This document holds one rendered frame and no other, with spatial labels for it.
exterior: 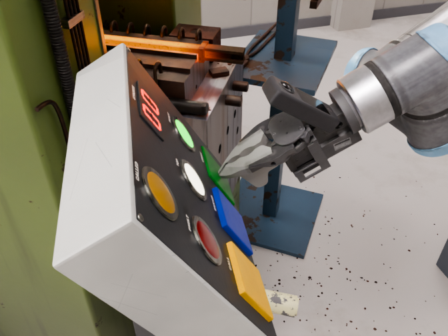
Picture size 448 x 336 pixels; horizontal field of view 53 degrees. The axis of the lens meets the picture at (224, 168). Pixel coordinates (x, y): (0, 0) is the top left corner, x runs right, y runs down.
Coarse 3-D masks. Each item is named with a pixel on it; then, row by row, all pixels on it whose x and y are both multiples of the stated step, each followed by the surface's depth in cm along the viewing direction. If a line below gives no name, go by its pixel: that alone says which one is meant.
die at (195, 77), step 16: (112, 32) 116; (112, 48) 108; (144, 48) 106; (144, 64) 102; (176, 64) 102; (192, 64) 102; (208, 64) 115; (160, 80) 98; (176, 80) 98; (192, 80) 103; (176, 96) 100; (192, 96) 105
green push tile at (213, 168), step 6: (204, 150) 68; (204, 156) 67; (210, 156) 70; (210, 162) 68; (216, 162) 72; (210, 168) 66; (216, 168) 69; (210, 174) 64; (216, 174) 67; (216, 180) 65; (222, 180) 69; (222, 186) 66; (228, 186) 70; (222, 192) 66; (228, 192) 68; (228, 198) 67; (234, 204) 68
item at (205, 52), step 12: (108, 36) 110; (120, 36) 110; (156, 48) 106; (168, 48) 106; (180, 48) 105; (192, 48) 104; (204, 48) 103; (216, 48) 103; (228, 48) 103; (240, 48) 103; (204, 60) 105; (216, 60) 105; (228, 60) 104; (240, 60) 104
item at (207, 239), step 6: (198, 222) 48; (198, 228) 46; (204, 228) 48; (204, 234) 47; (210, 234) 49; (204, 240) 46; (210, 240) 48; (210, 246) 47; (216, 246) 49; (210, 252) 46; (216, 252) 48; (216, 258) 47
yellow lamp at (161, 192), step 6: (150, 174) 42; (150, 180) 41; (156, 180) 42; (150, 186) 41; (156, 186) 42; (162, 186) 43; (156, 192) 41; (162, 192) 42; (168, 192) 44; (156, 198) 40; (162, 198) 41; (168, 198) 43; (162, 204) 41; (168, 204) 42; (174, 204) 44; (168, 210) 41; (174, 210) 43
